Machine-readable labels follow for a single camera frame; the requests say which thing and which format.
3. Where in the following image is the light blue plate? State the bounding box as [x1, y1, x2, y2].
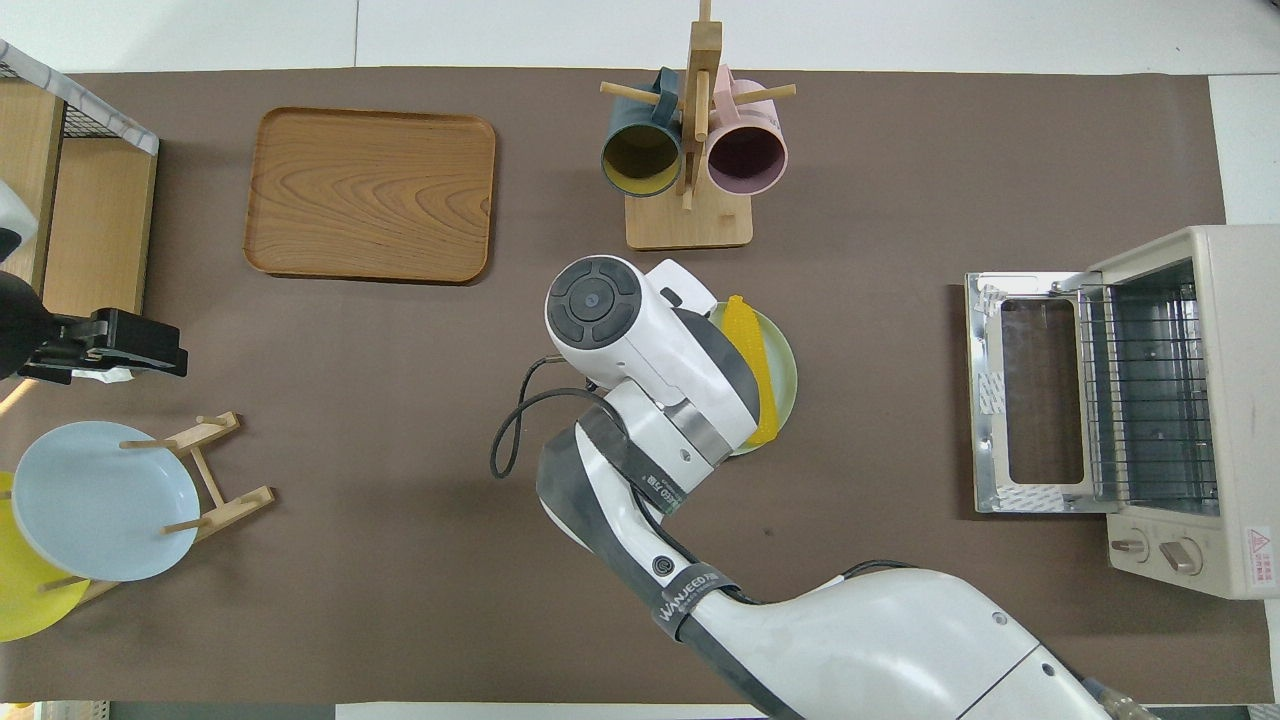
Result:
[11, 420, 201, 583]

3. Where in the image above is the wooden plate rack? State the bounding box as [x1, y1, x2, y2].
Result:
[40, 411, 277, 606]

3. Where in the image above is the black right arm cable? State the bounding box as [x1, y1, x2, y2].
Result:
[490, 355, 621, 479]

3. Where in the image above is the pale green plate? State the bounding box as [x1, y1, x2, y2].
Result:
[705, 300, 799, 458]

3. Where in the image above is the brown table mat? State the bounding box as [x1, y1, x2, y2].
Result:
[0, 68, 1226, 706]

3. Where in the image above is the wooden mug tree stand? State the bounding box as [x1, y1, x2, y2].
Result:
[598, 0, 798, 251]

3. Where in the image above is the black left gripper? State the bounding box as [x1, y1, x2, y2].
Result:
[18, 308, 189, 384]

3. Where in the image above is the pink mug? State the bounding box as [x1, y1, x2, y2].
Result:
[705, 65, 790, 197]

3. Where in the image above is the wooden tray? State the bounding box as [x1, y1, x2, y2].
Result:
[243, 107, 498, 286]

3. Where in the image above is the dark teal mug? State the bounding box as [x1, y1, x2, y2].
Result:
[600, 68, 684, 199]

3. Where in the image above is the yellow plate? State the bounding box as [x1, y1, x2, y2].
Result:
[0, 470, 91, 643]

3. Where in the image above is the wooden shelf with wire basket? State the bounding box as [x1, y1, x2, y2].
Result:
[0, 40, 161, 346]

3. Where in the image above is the white toaster oven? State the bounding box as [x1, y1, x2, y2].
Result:
[1085, 225, 1280, 601]

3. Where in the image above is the metal oven wire rack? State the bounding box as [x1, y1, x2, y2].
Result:
[1080, 283, 1223, 503]

